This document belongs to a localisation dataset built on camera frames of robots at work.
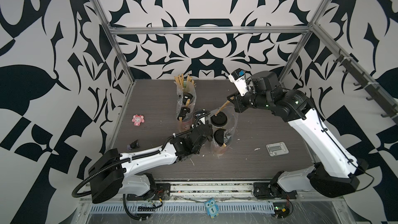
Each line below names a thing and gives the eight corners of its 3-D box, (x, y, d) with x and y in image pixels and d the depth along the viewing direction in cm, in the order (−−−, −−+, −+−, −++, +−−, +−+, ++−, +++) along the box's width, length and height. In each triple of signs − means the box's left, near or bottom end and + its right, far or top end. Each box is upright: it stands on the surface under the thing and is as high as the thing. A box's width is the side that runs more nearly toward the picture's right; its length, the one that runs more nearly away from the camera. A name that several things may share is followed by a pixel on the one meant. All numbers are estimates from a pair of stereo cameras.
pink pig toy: (132, 126, 98) (130, 122, 95) (135, 117, 102) (133, 114, 99) (143, 126, 98) (141, 122, 95) (145, 117, 102) (143, 114, 99)
